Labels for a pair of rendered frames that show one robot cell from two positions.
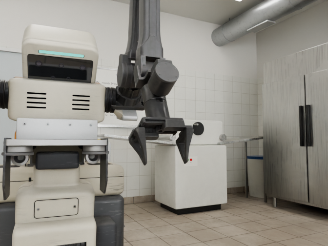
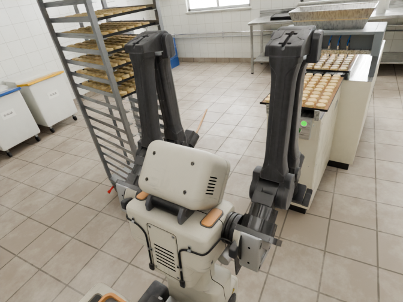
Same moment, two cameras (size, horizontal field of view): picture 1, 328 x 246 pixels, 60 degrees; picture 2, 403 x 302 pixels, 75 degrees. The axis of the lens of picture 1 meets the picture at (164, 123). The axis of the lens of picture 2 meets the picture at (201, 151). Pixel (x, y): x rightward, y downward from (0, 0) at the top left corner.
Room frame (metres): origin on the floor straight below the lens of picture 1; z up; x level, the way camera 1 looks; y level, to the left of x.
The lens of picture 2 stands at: (1.12, 0.85, 1.61)
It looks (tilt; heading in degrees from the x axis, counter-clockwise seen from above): 33 degrees down; 238
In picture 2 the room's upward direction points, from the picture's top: 8 degrees counter-clockwise
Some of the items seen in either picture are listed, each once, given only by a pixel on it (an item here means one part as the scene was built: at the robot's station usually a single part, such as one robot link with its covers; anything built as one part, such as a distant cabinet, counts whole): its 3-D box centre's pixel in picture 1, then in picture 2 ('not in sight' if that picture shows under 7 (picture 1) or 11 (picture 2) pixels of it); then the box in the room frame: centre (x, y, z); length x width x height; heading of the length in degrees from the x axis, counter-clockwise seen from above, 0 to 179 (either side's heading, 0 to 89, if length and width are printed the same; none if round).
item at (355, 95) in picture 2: not in sight; (329, 97); (-1.38, -0.55, 0.42); 1.28 x 0.72 x 0.84; 21
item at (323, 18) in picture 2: not in sight; (331, 17); (-0.94, -0.38, 1.25); 0.56 x 0.29 x 0.14; 111
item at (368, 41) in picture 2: not in sight; (327, 50); (-0.94, -0.38, 1.01); 0.72 x 0.33 x 0.34; 111
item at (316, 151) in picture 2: not in sight; (303, 141); (-0.47, -0.20, 0.45); 0.70 x 0.34 x 0.90; 21
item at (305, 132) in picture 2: not in sight; (291, 126); (-0.13, -0.07, 0.77); 0.24 x 0.04 x 0.14; 111
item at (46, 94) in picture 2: not in sight; (45, 100); (0.95, -3.57, 0.39); 0.64 x 0.54 x 0.77; 114
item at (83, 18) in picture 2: not in sight; (72, 19); (0.72, -1.07, 1.50); 0.64 x 0.03 x 0.03; 103
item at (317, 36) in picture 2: not in sight; (290, 115); (0.57, 0.44, 1.27); 0.11 x 0.06 x 0.43; 112
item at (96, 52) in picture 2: not in sight; (83, 50); (0.72, -1.07, 1.32); 0.64 x 0.03 x 0.03; 103
